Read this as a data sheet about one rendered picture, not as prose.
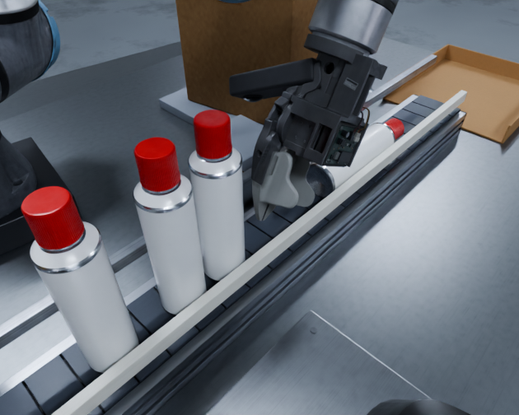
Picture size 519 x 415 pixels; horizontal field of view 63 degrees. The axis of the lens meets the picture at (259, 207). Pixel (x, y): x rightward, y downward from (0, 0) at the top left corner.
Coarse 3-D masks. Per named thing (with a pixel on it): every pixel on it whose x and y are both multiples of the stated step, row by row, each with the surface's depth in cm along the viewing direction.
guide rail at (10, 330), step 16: (416, 64) 75; (432, 64) 78; (400, 80) 71; (368, 96) 66; (144, 240) 43; (112, 256) 41; (128, 256) 42; (48, 304) 37; (16, 320) 36; (32, 320) 37; (0, 336) 35; (16, 336) 36
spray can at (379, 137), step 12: (396, 120) 68; (372, 132) 64; (384, 132) 65; (396, 132) 67; (360, 144) 62; (372, 144) 63; (384, 144) 64; (360, 156) 61; (372, 156) 63; (312, 168) 59; (324, 168) 57; (336, 168) 58; (348, 168) 59; (360, 168) 61; (312, 180) 61; (324, 180) 59; (336, 180) 58; (324, 192) 60
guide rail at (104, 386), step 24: (456, 96) 76; (432, 120) 70; (408, 144) 66; (336, 192) 56; (312, 216) 53; (288, 240) 50; (264, 264) 49; (216, 288) 44; (192, 312) 42; (168, 336) 40; (120, 360) 38; (144, 360) 39; (96, 384) 37; (120, 384) 38; (72, 408) 35
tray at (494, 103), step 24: (456, 48) 105; (432, 72) 102; (456, 72) 102; (480, 72) 102; (504, 72) 101; (384, 96) 92; (408, 96) 93; (432, 96) 93; (480, 96) 93; (504, 96) 93; (480, 120) 85; (504, 120) 85
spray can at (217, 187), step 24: (216, 120) 37; (216, 144) 37; (192, 168) 39; (216, 168) 38; (240, 168) 40; (216, 192) 40; (240, 192) 42; (216, 216) 42; (240, 216) 44; (216, 240) 44; (240, 240) 46; (216, 264) 47; (240, 264) 48
